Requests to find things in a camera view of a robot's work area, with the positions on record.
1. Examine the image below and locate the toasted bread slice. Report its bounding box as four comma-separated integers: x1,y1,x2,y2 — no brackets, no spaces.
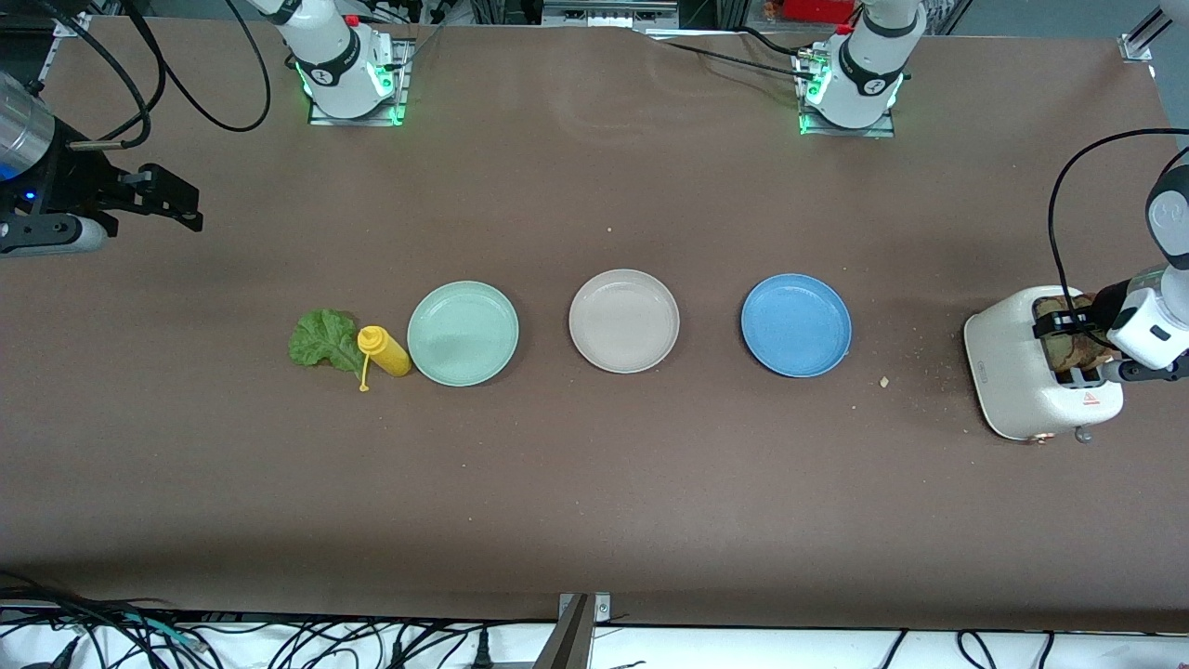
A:
1082,295,1116,368
1037,295,1102,373

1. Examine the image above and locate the green lettuce leaf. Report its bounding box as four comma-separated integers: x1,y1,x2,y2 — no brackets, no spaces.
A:
288,308,365,377

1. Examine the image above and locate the yellow squeeze bottle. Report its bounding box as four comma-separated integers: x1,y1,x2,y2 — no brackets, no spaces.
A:
357,325,412,392

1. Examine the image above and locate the blue plate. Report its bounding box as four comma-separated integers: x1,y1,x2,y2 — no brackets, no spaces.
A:
740,273,853,378

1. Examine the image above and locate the mint green plate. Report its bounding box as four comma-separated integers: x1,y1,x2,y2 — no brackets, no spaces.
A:
407,281,520,387

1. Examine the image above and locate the beige plate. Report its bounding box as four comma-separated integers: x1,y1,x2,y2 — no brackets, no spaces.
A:
568,269,681,374

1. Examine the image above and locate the cream white toaster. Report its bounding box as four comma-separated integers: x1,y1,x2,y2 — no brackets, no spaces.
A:
963,285,1125,444

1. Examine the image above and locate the red box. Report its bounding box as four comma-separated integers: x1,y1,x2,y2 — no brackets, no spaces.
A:
780,0,856,24

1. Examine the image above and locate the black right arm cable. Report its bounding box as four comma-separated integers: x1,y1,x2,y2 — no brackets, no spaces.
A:
37,0,273,151

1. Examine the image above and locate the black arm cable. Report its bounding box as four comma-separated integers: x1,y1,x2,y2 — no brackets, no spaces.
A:
37,0,273,151
1048,128,1189,354

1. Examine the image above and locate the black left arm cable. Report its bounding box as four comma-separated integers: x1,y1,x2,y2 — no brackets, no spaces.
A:
1048,128,1189,354

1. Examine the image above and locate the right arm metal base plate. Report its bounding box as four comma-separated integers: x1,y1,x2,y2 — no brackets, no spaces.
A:
307,37,412,126

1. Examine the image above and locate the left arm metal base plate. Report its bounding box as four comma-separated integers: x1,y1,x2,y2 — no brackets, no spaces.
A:
799,51,897,138

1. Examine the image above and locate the black base cable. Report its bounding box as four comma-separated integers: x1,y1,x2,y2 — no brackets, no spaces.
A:
641,28,818,80

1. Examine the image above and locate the teal cable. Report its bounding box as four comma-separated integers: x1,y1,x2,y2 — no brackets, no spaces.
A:
121,618,201,647

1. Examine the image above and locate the grey metal frame device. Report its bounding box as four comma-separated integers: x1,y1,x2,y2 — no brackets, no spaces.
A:
542,0,679,29

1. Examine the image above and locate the aluminium table edge bracket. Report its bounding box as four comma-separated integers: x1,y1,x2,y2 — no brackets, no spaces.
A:
534,592,611,669

